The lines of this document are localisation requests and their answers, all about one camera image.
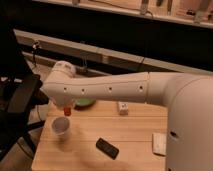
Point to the white tube bottle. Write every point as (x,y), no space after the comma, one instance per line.
(123,108)

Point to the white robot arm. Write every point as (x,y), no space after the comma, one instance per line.
(187,97)

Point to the green ceramic bowl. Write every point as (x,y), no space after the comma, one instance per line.
(81,103)

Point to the white folded sponge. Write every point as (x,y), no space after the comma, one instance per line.
(159,144)

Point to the black rectangular remote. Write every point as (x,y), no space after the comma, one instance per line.
(107,148)

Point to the black chair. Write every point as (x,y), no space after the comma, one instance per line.
(20,92)

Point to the white ceramic cup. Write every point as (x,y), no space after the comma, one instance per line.
(61,126)

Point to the red orange pepper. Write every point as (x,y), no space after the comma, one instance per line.
(67,111)

